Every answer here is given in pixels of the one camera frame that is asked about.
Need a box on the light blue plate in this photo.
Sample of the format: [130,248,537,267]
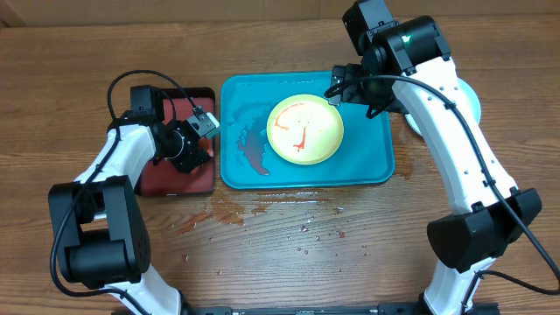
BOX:
[405,78,482,136]

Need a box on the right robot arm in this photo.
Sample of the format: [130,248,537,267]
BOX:
[325,0,542,314]

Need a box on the black tray with red water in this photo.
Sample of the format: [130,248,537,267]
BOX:
[135,87,215,197]

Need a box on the green scrubbing sponge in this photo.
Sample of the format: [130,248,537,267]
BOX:
[199,137,214,158]

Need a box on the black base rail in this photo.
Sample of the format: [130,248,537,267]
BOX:
[187,301,500,315]

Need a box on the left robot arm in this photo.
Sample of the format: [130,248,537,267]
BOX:
[48,86,220,314]

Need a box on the yellow-green plate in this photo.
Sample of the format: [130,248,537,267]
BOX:
[266,94,345,165]

